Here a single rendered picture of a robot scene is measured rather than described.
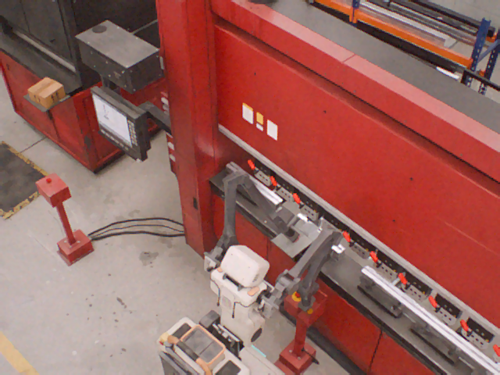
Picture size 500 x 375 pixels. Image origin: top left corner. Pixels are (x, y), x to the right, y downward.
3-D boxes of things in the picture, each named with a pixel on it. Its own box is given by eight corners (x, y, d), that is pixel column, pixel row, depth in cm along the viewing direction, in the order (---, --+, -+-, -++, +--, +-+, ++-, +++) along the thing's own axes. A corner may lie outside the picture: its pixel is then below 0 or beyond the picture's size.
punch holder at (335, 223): (321, 226, 357) (323, 208, 345) (330, 219, 361) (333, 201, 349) (340, 241, 350) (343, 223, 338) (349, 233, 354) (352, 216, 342)
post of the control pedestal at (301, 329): (292, 351, 407) (298, 310, 368) (298, 346, 410) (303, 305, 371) (298, 356, 405) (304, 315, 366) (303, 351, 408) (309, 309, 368)
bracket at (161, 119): (122, 122, 419) (120, 114, 414) (149, 107, 430) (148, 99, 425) (155, 150, 399) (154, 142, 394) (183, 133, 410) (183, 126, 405)
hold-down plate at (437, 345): (409, 330, 334) (411, 327, 332) (415, 324, 337) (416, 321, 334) (452, 364, 319) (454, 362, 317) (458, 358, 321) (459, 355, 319)
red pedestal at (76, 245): (55, 251, 481) (29, 182, 421) (81, 236, 493) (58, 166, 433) (68, 266, 471) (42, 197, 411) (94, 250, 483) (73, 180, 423)
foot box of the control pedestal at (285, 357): (272, 365, 413) (273, 357, 404) (294, 342, 426) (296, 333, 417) (294, 383, 404) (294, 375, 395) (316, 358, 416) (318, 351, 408)
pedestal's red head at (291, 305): (283, 308, 369) (284, 293, 356) (299, 293, 377) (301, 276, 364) (308, 327, 360) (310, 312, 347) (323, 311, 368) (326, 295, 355)
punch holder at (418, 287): (400, 287, 327) (405, 269, 315) (409, 278, 331) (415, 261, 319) (422, 304, 320) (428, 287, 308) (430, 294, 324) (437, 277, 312)
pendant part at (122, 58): (98, 140, 412) (73, 35, 350) (126, 123, 424) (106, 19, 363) (145, 174, 388) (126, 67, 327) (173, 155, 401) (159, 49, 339)
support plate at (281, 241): (271, 241, 364) (271, 240, 363) (301, 219, 377) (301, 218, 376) (291, 258, 355) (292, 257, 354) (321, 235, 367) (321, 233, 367)
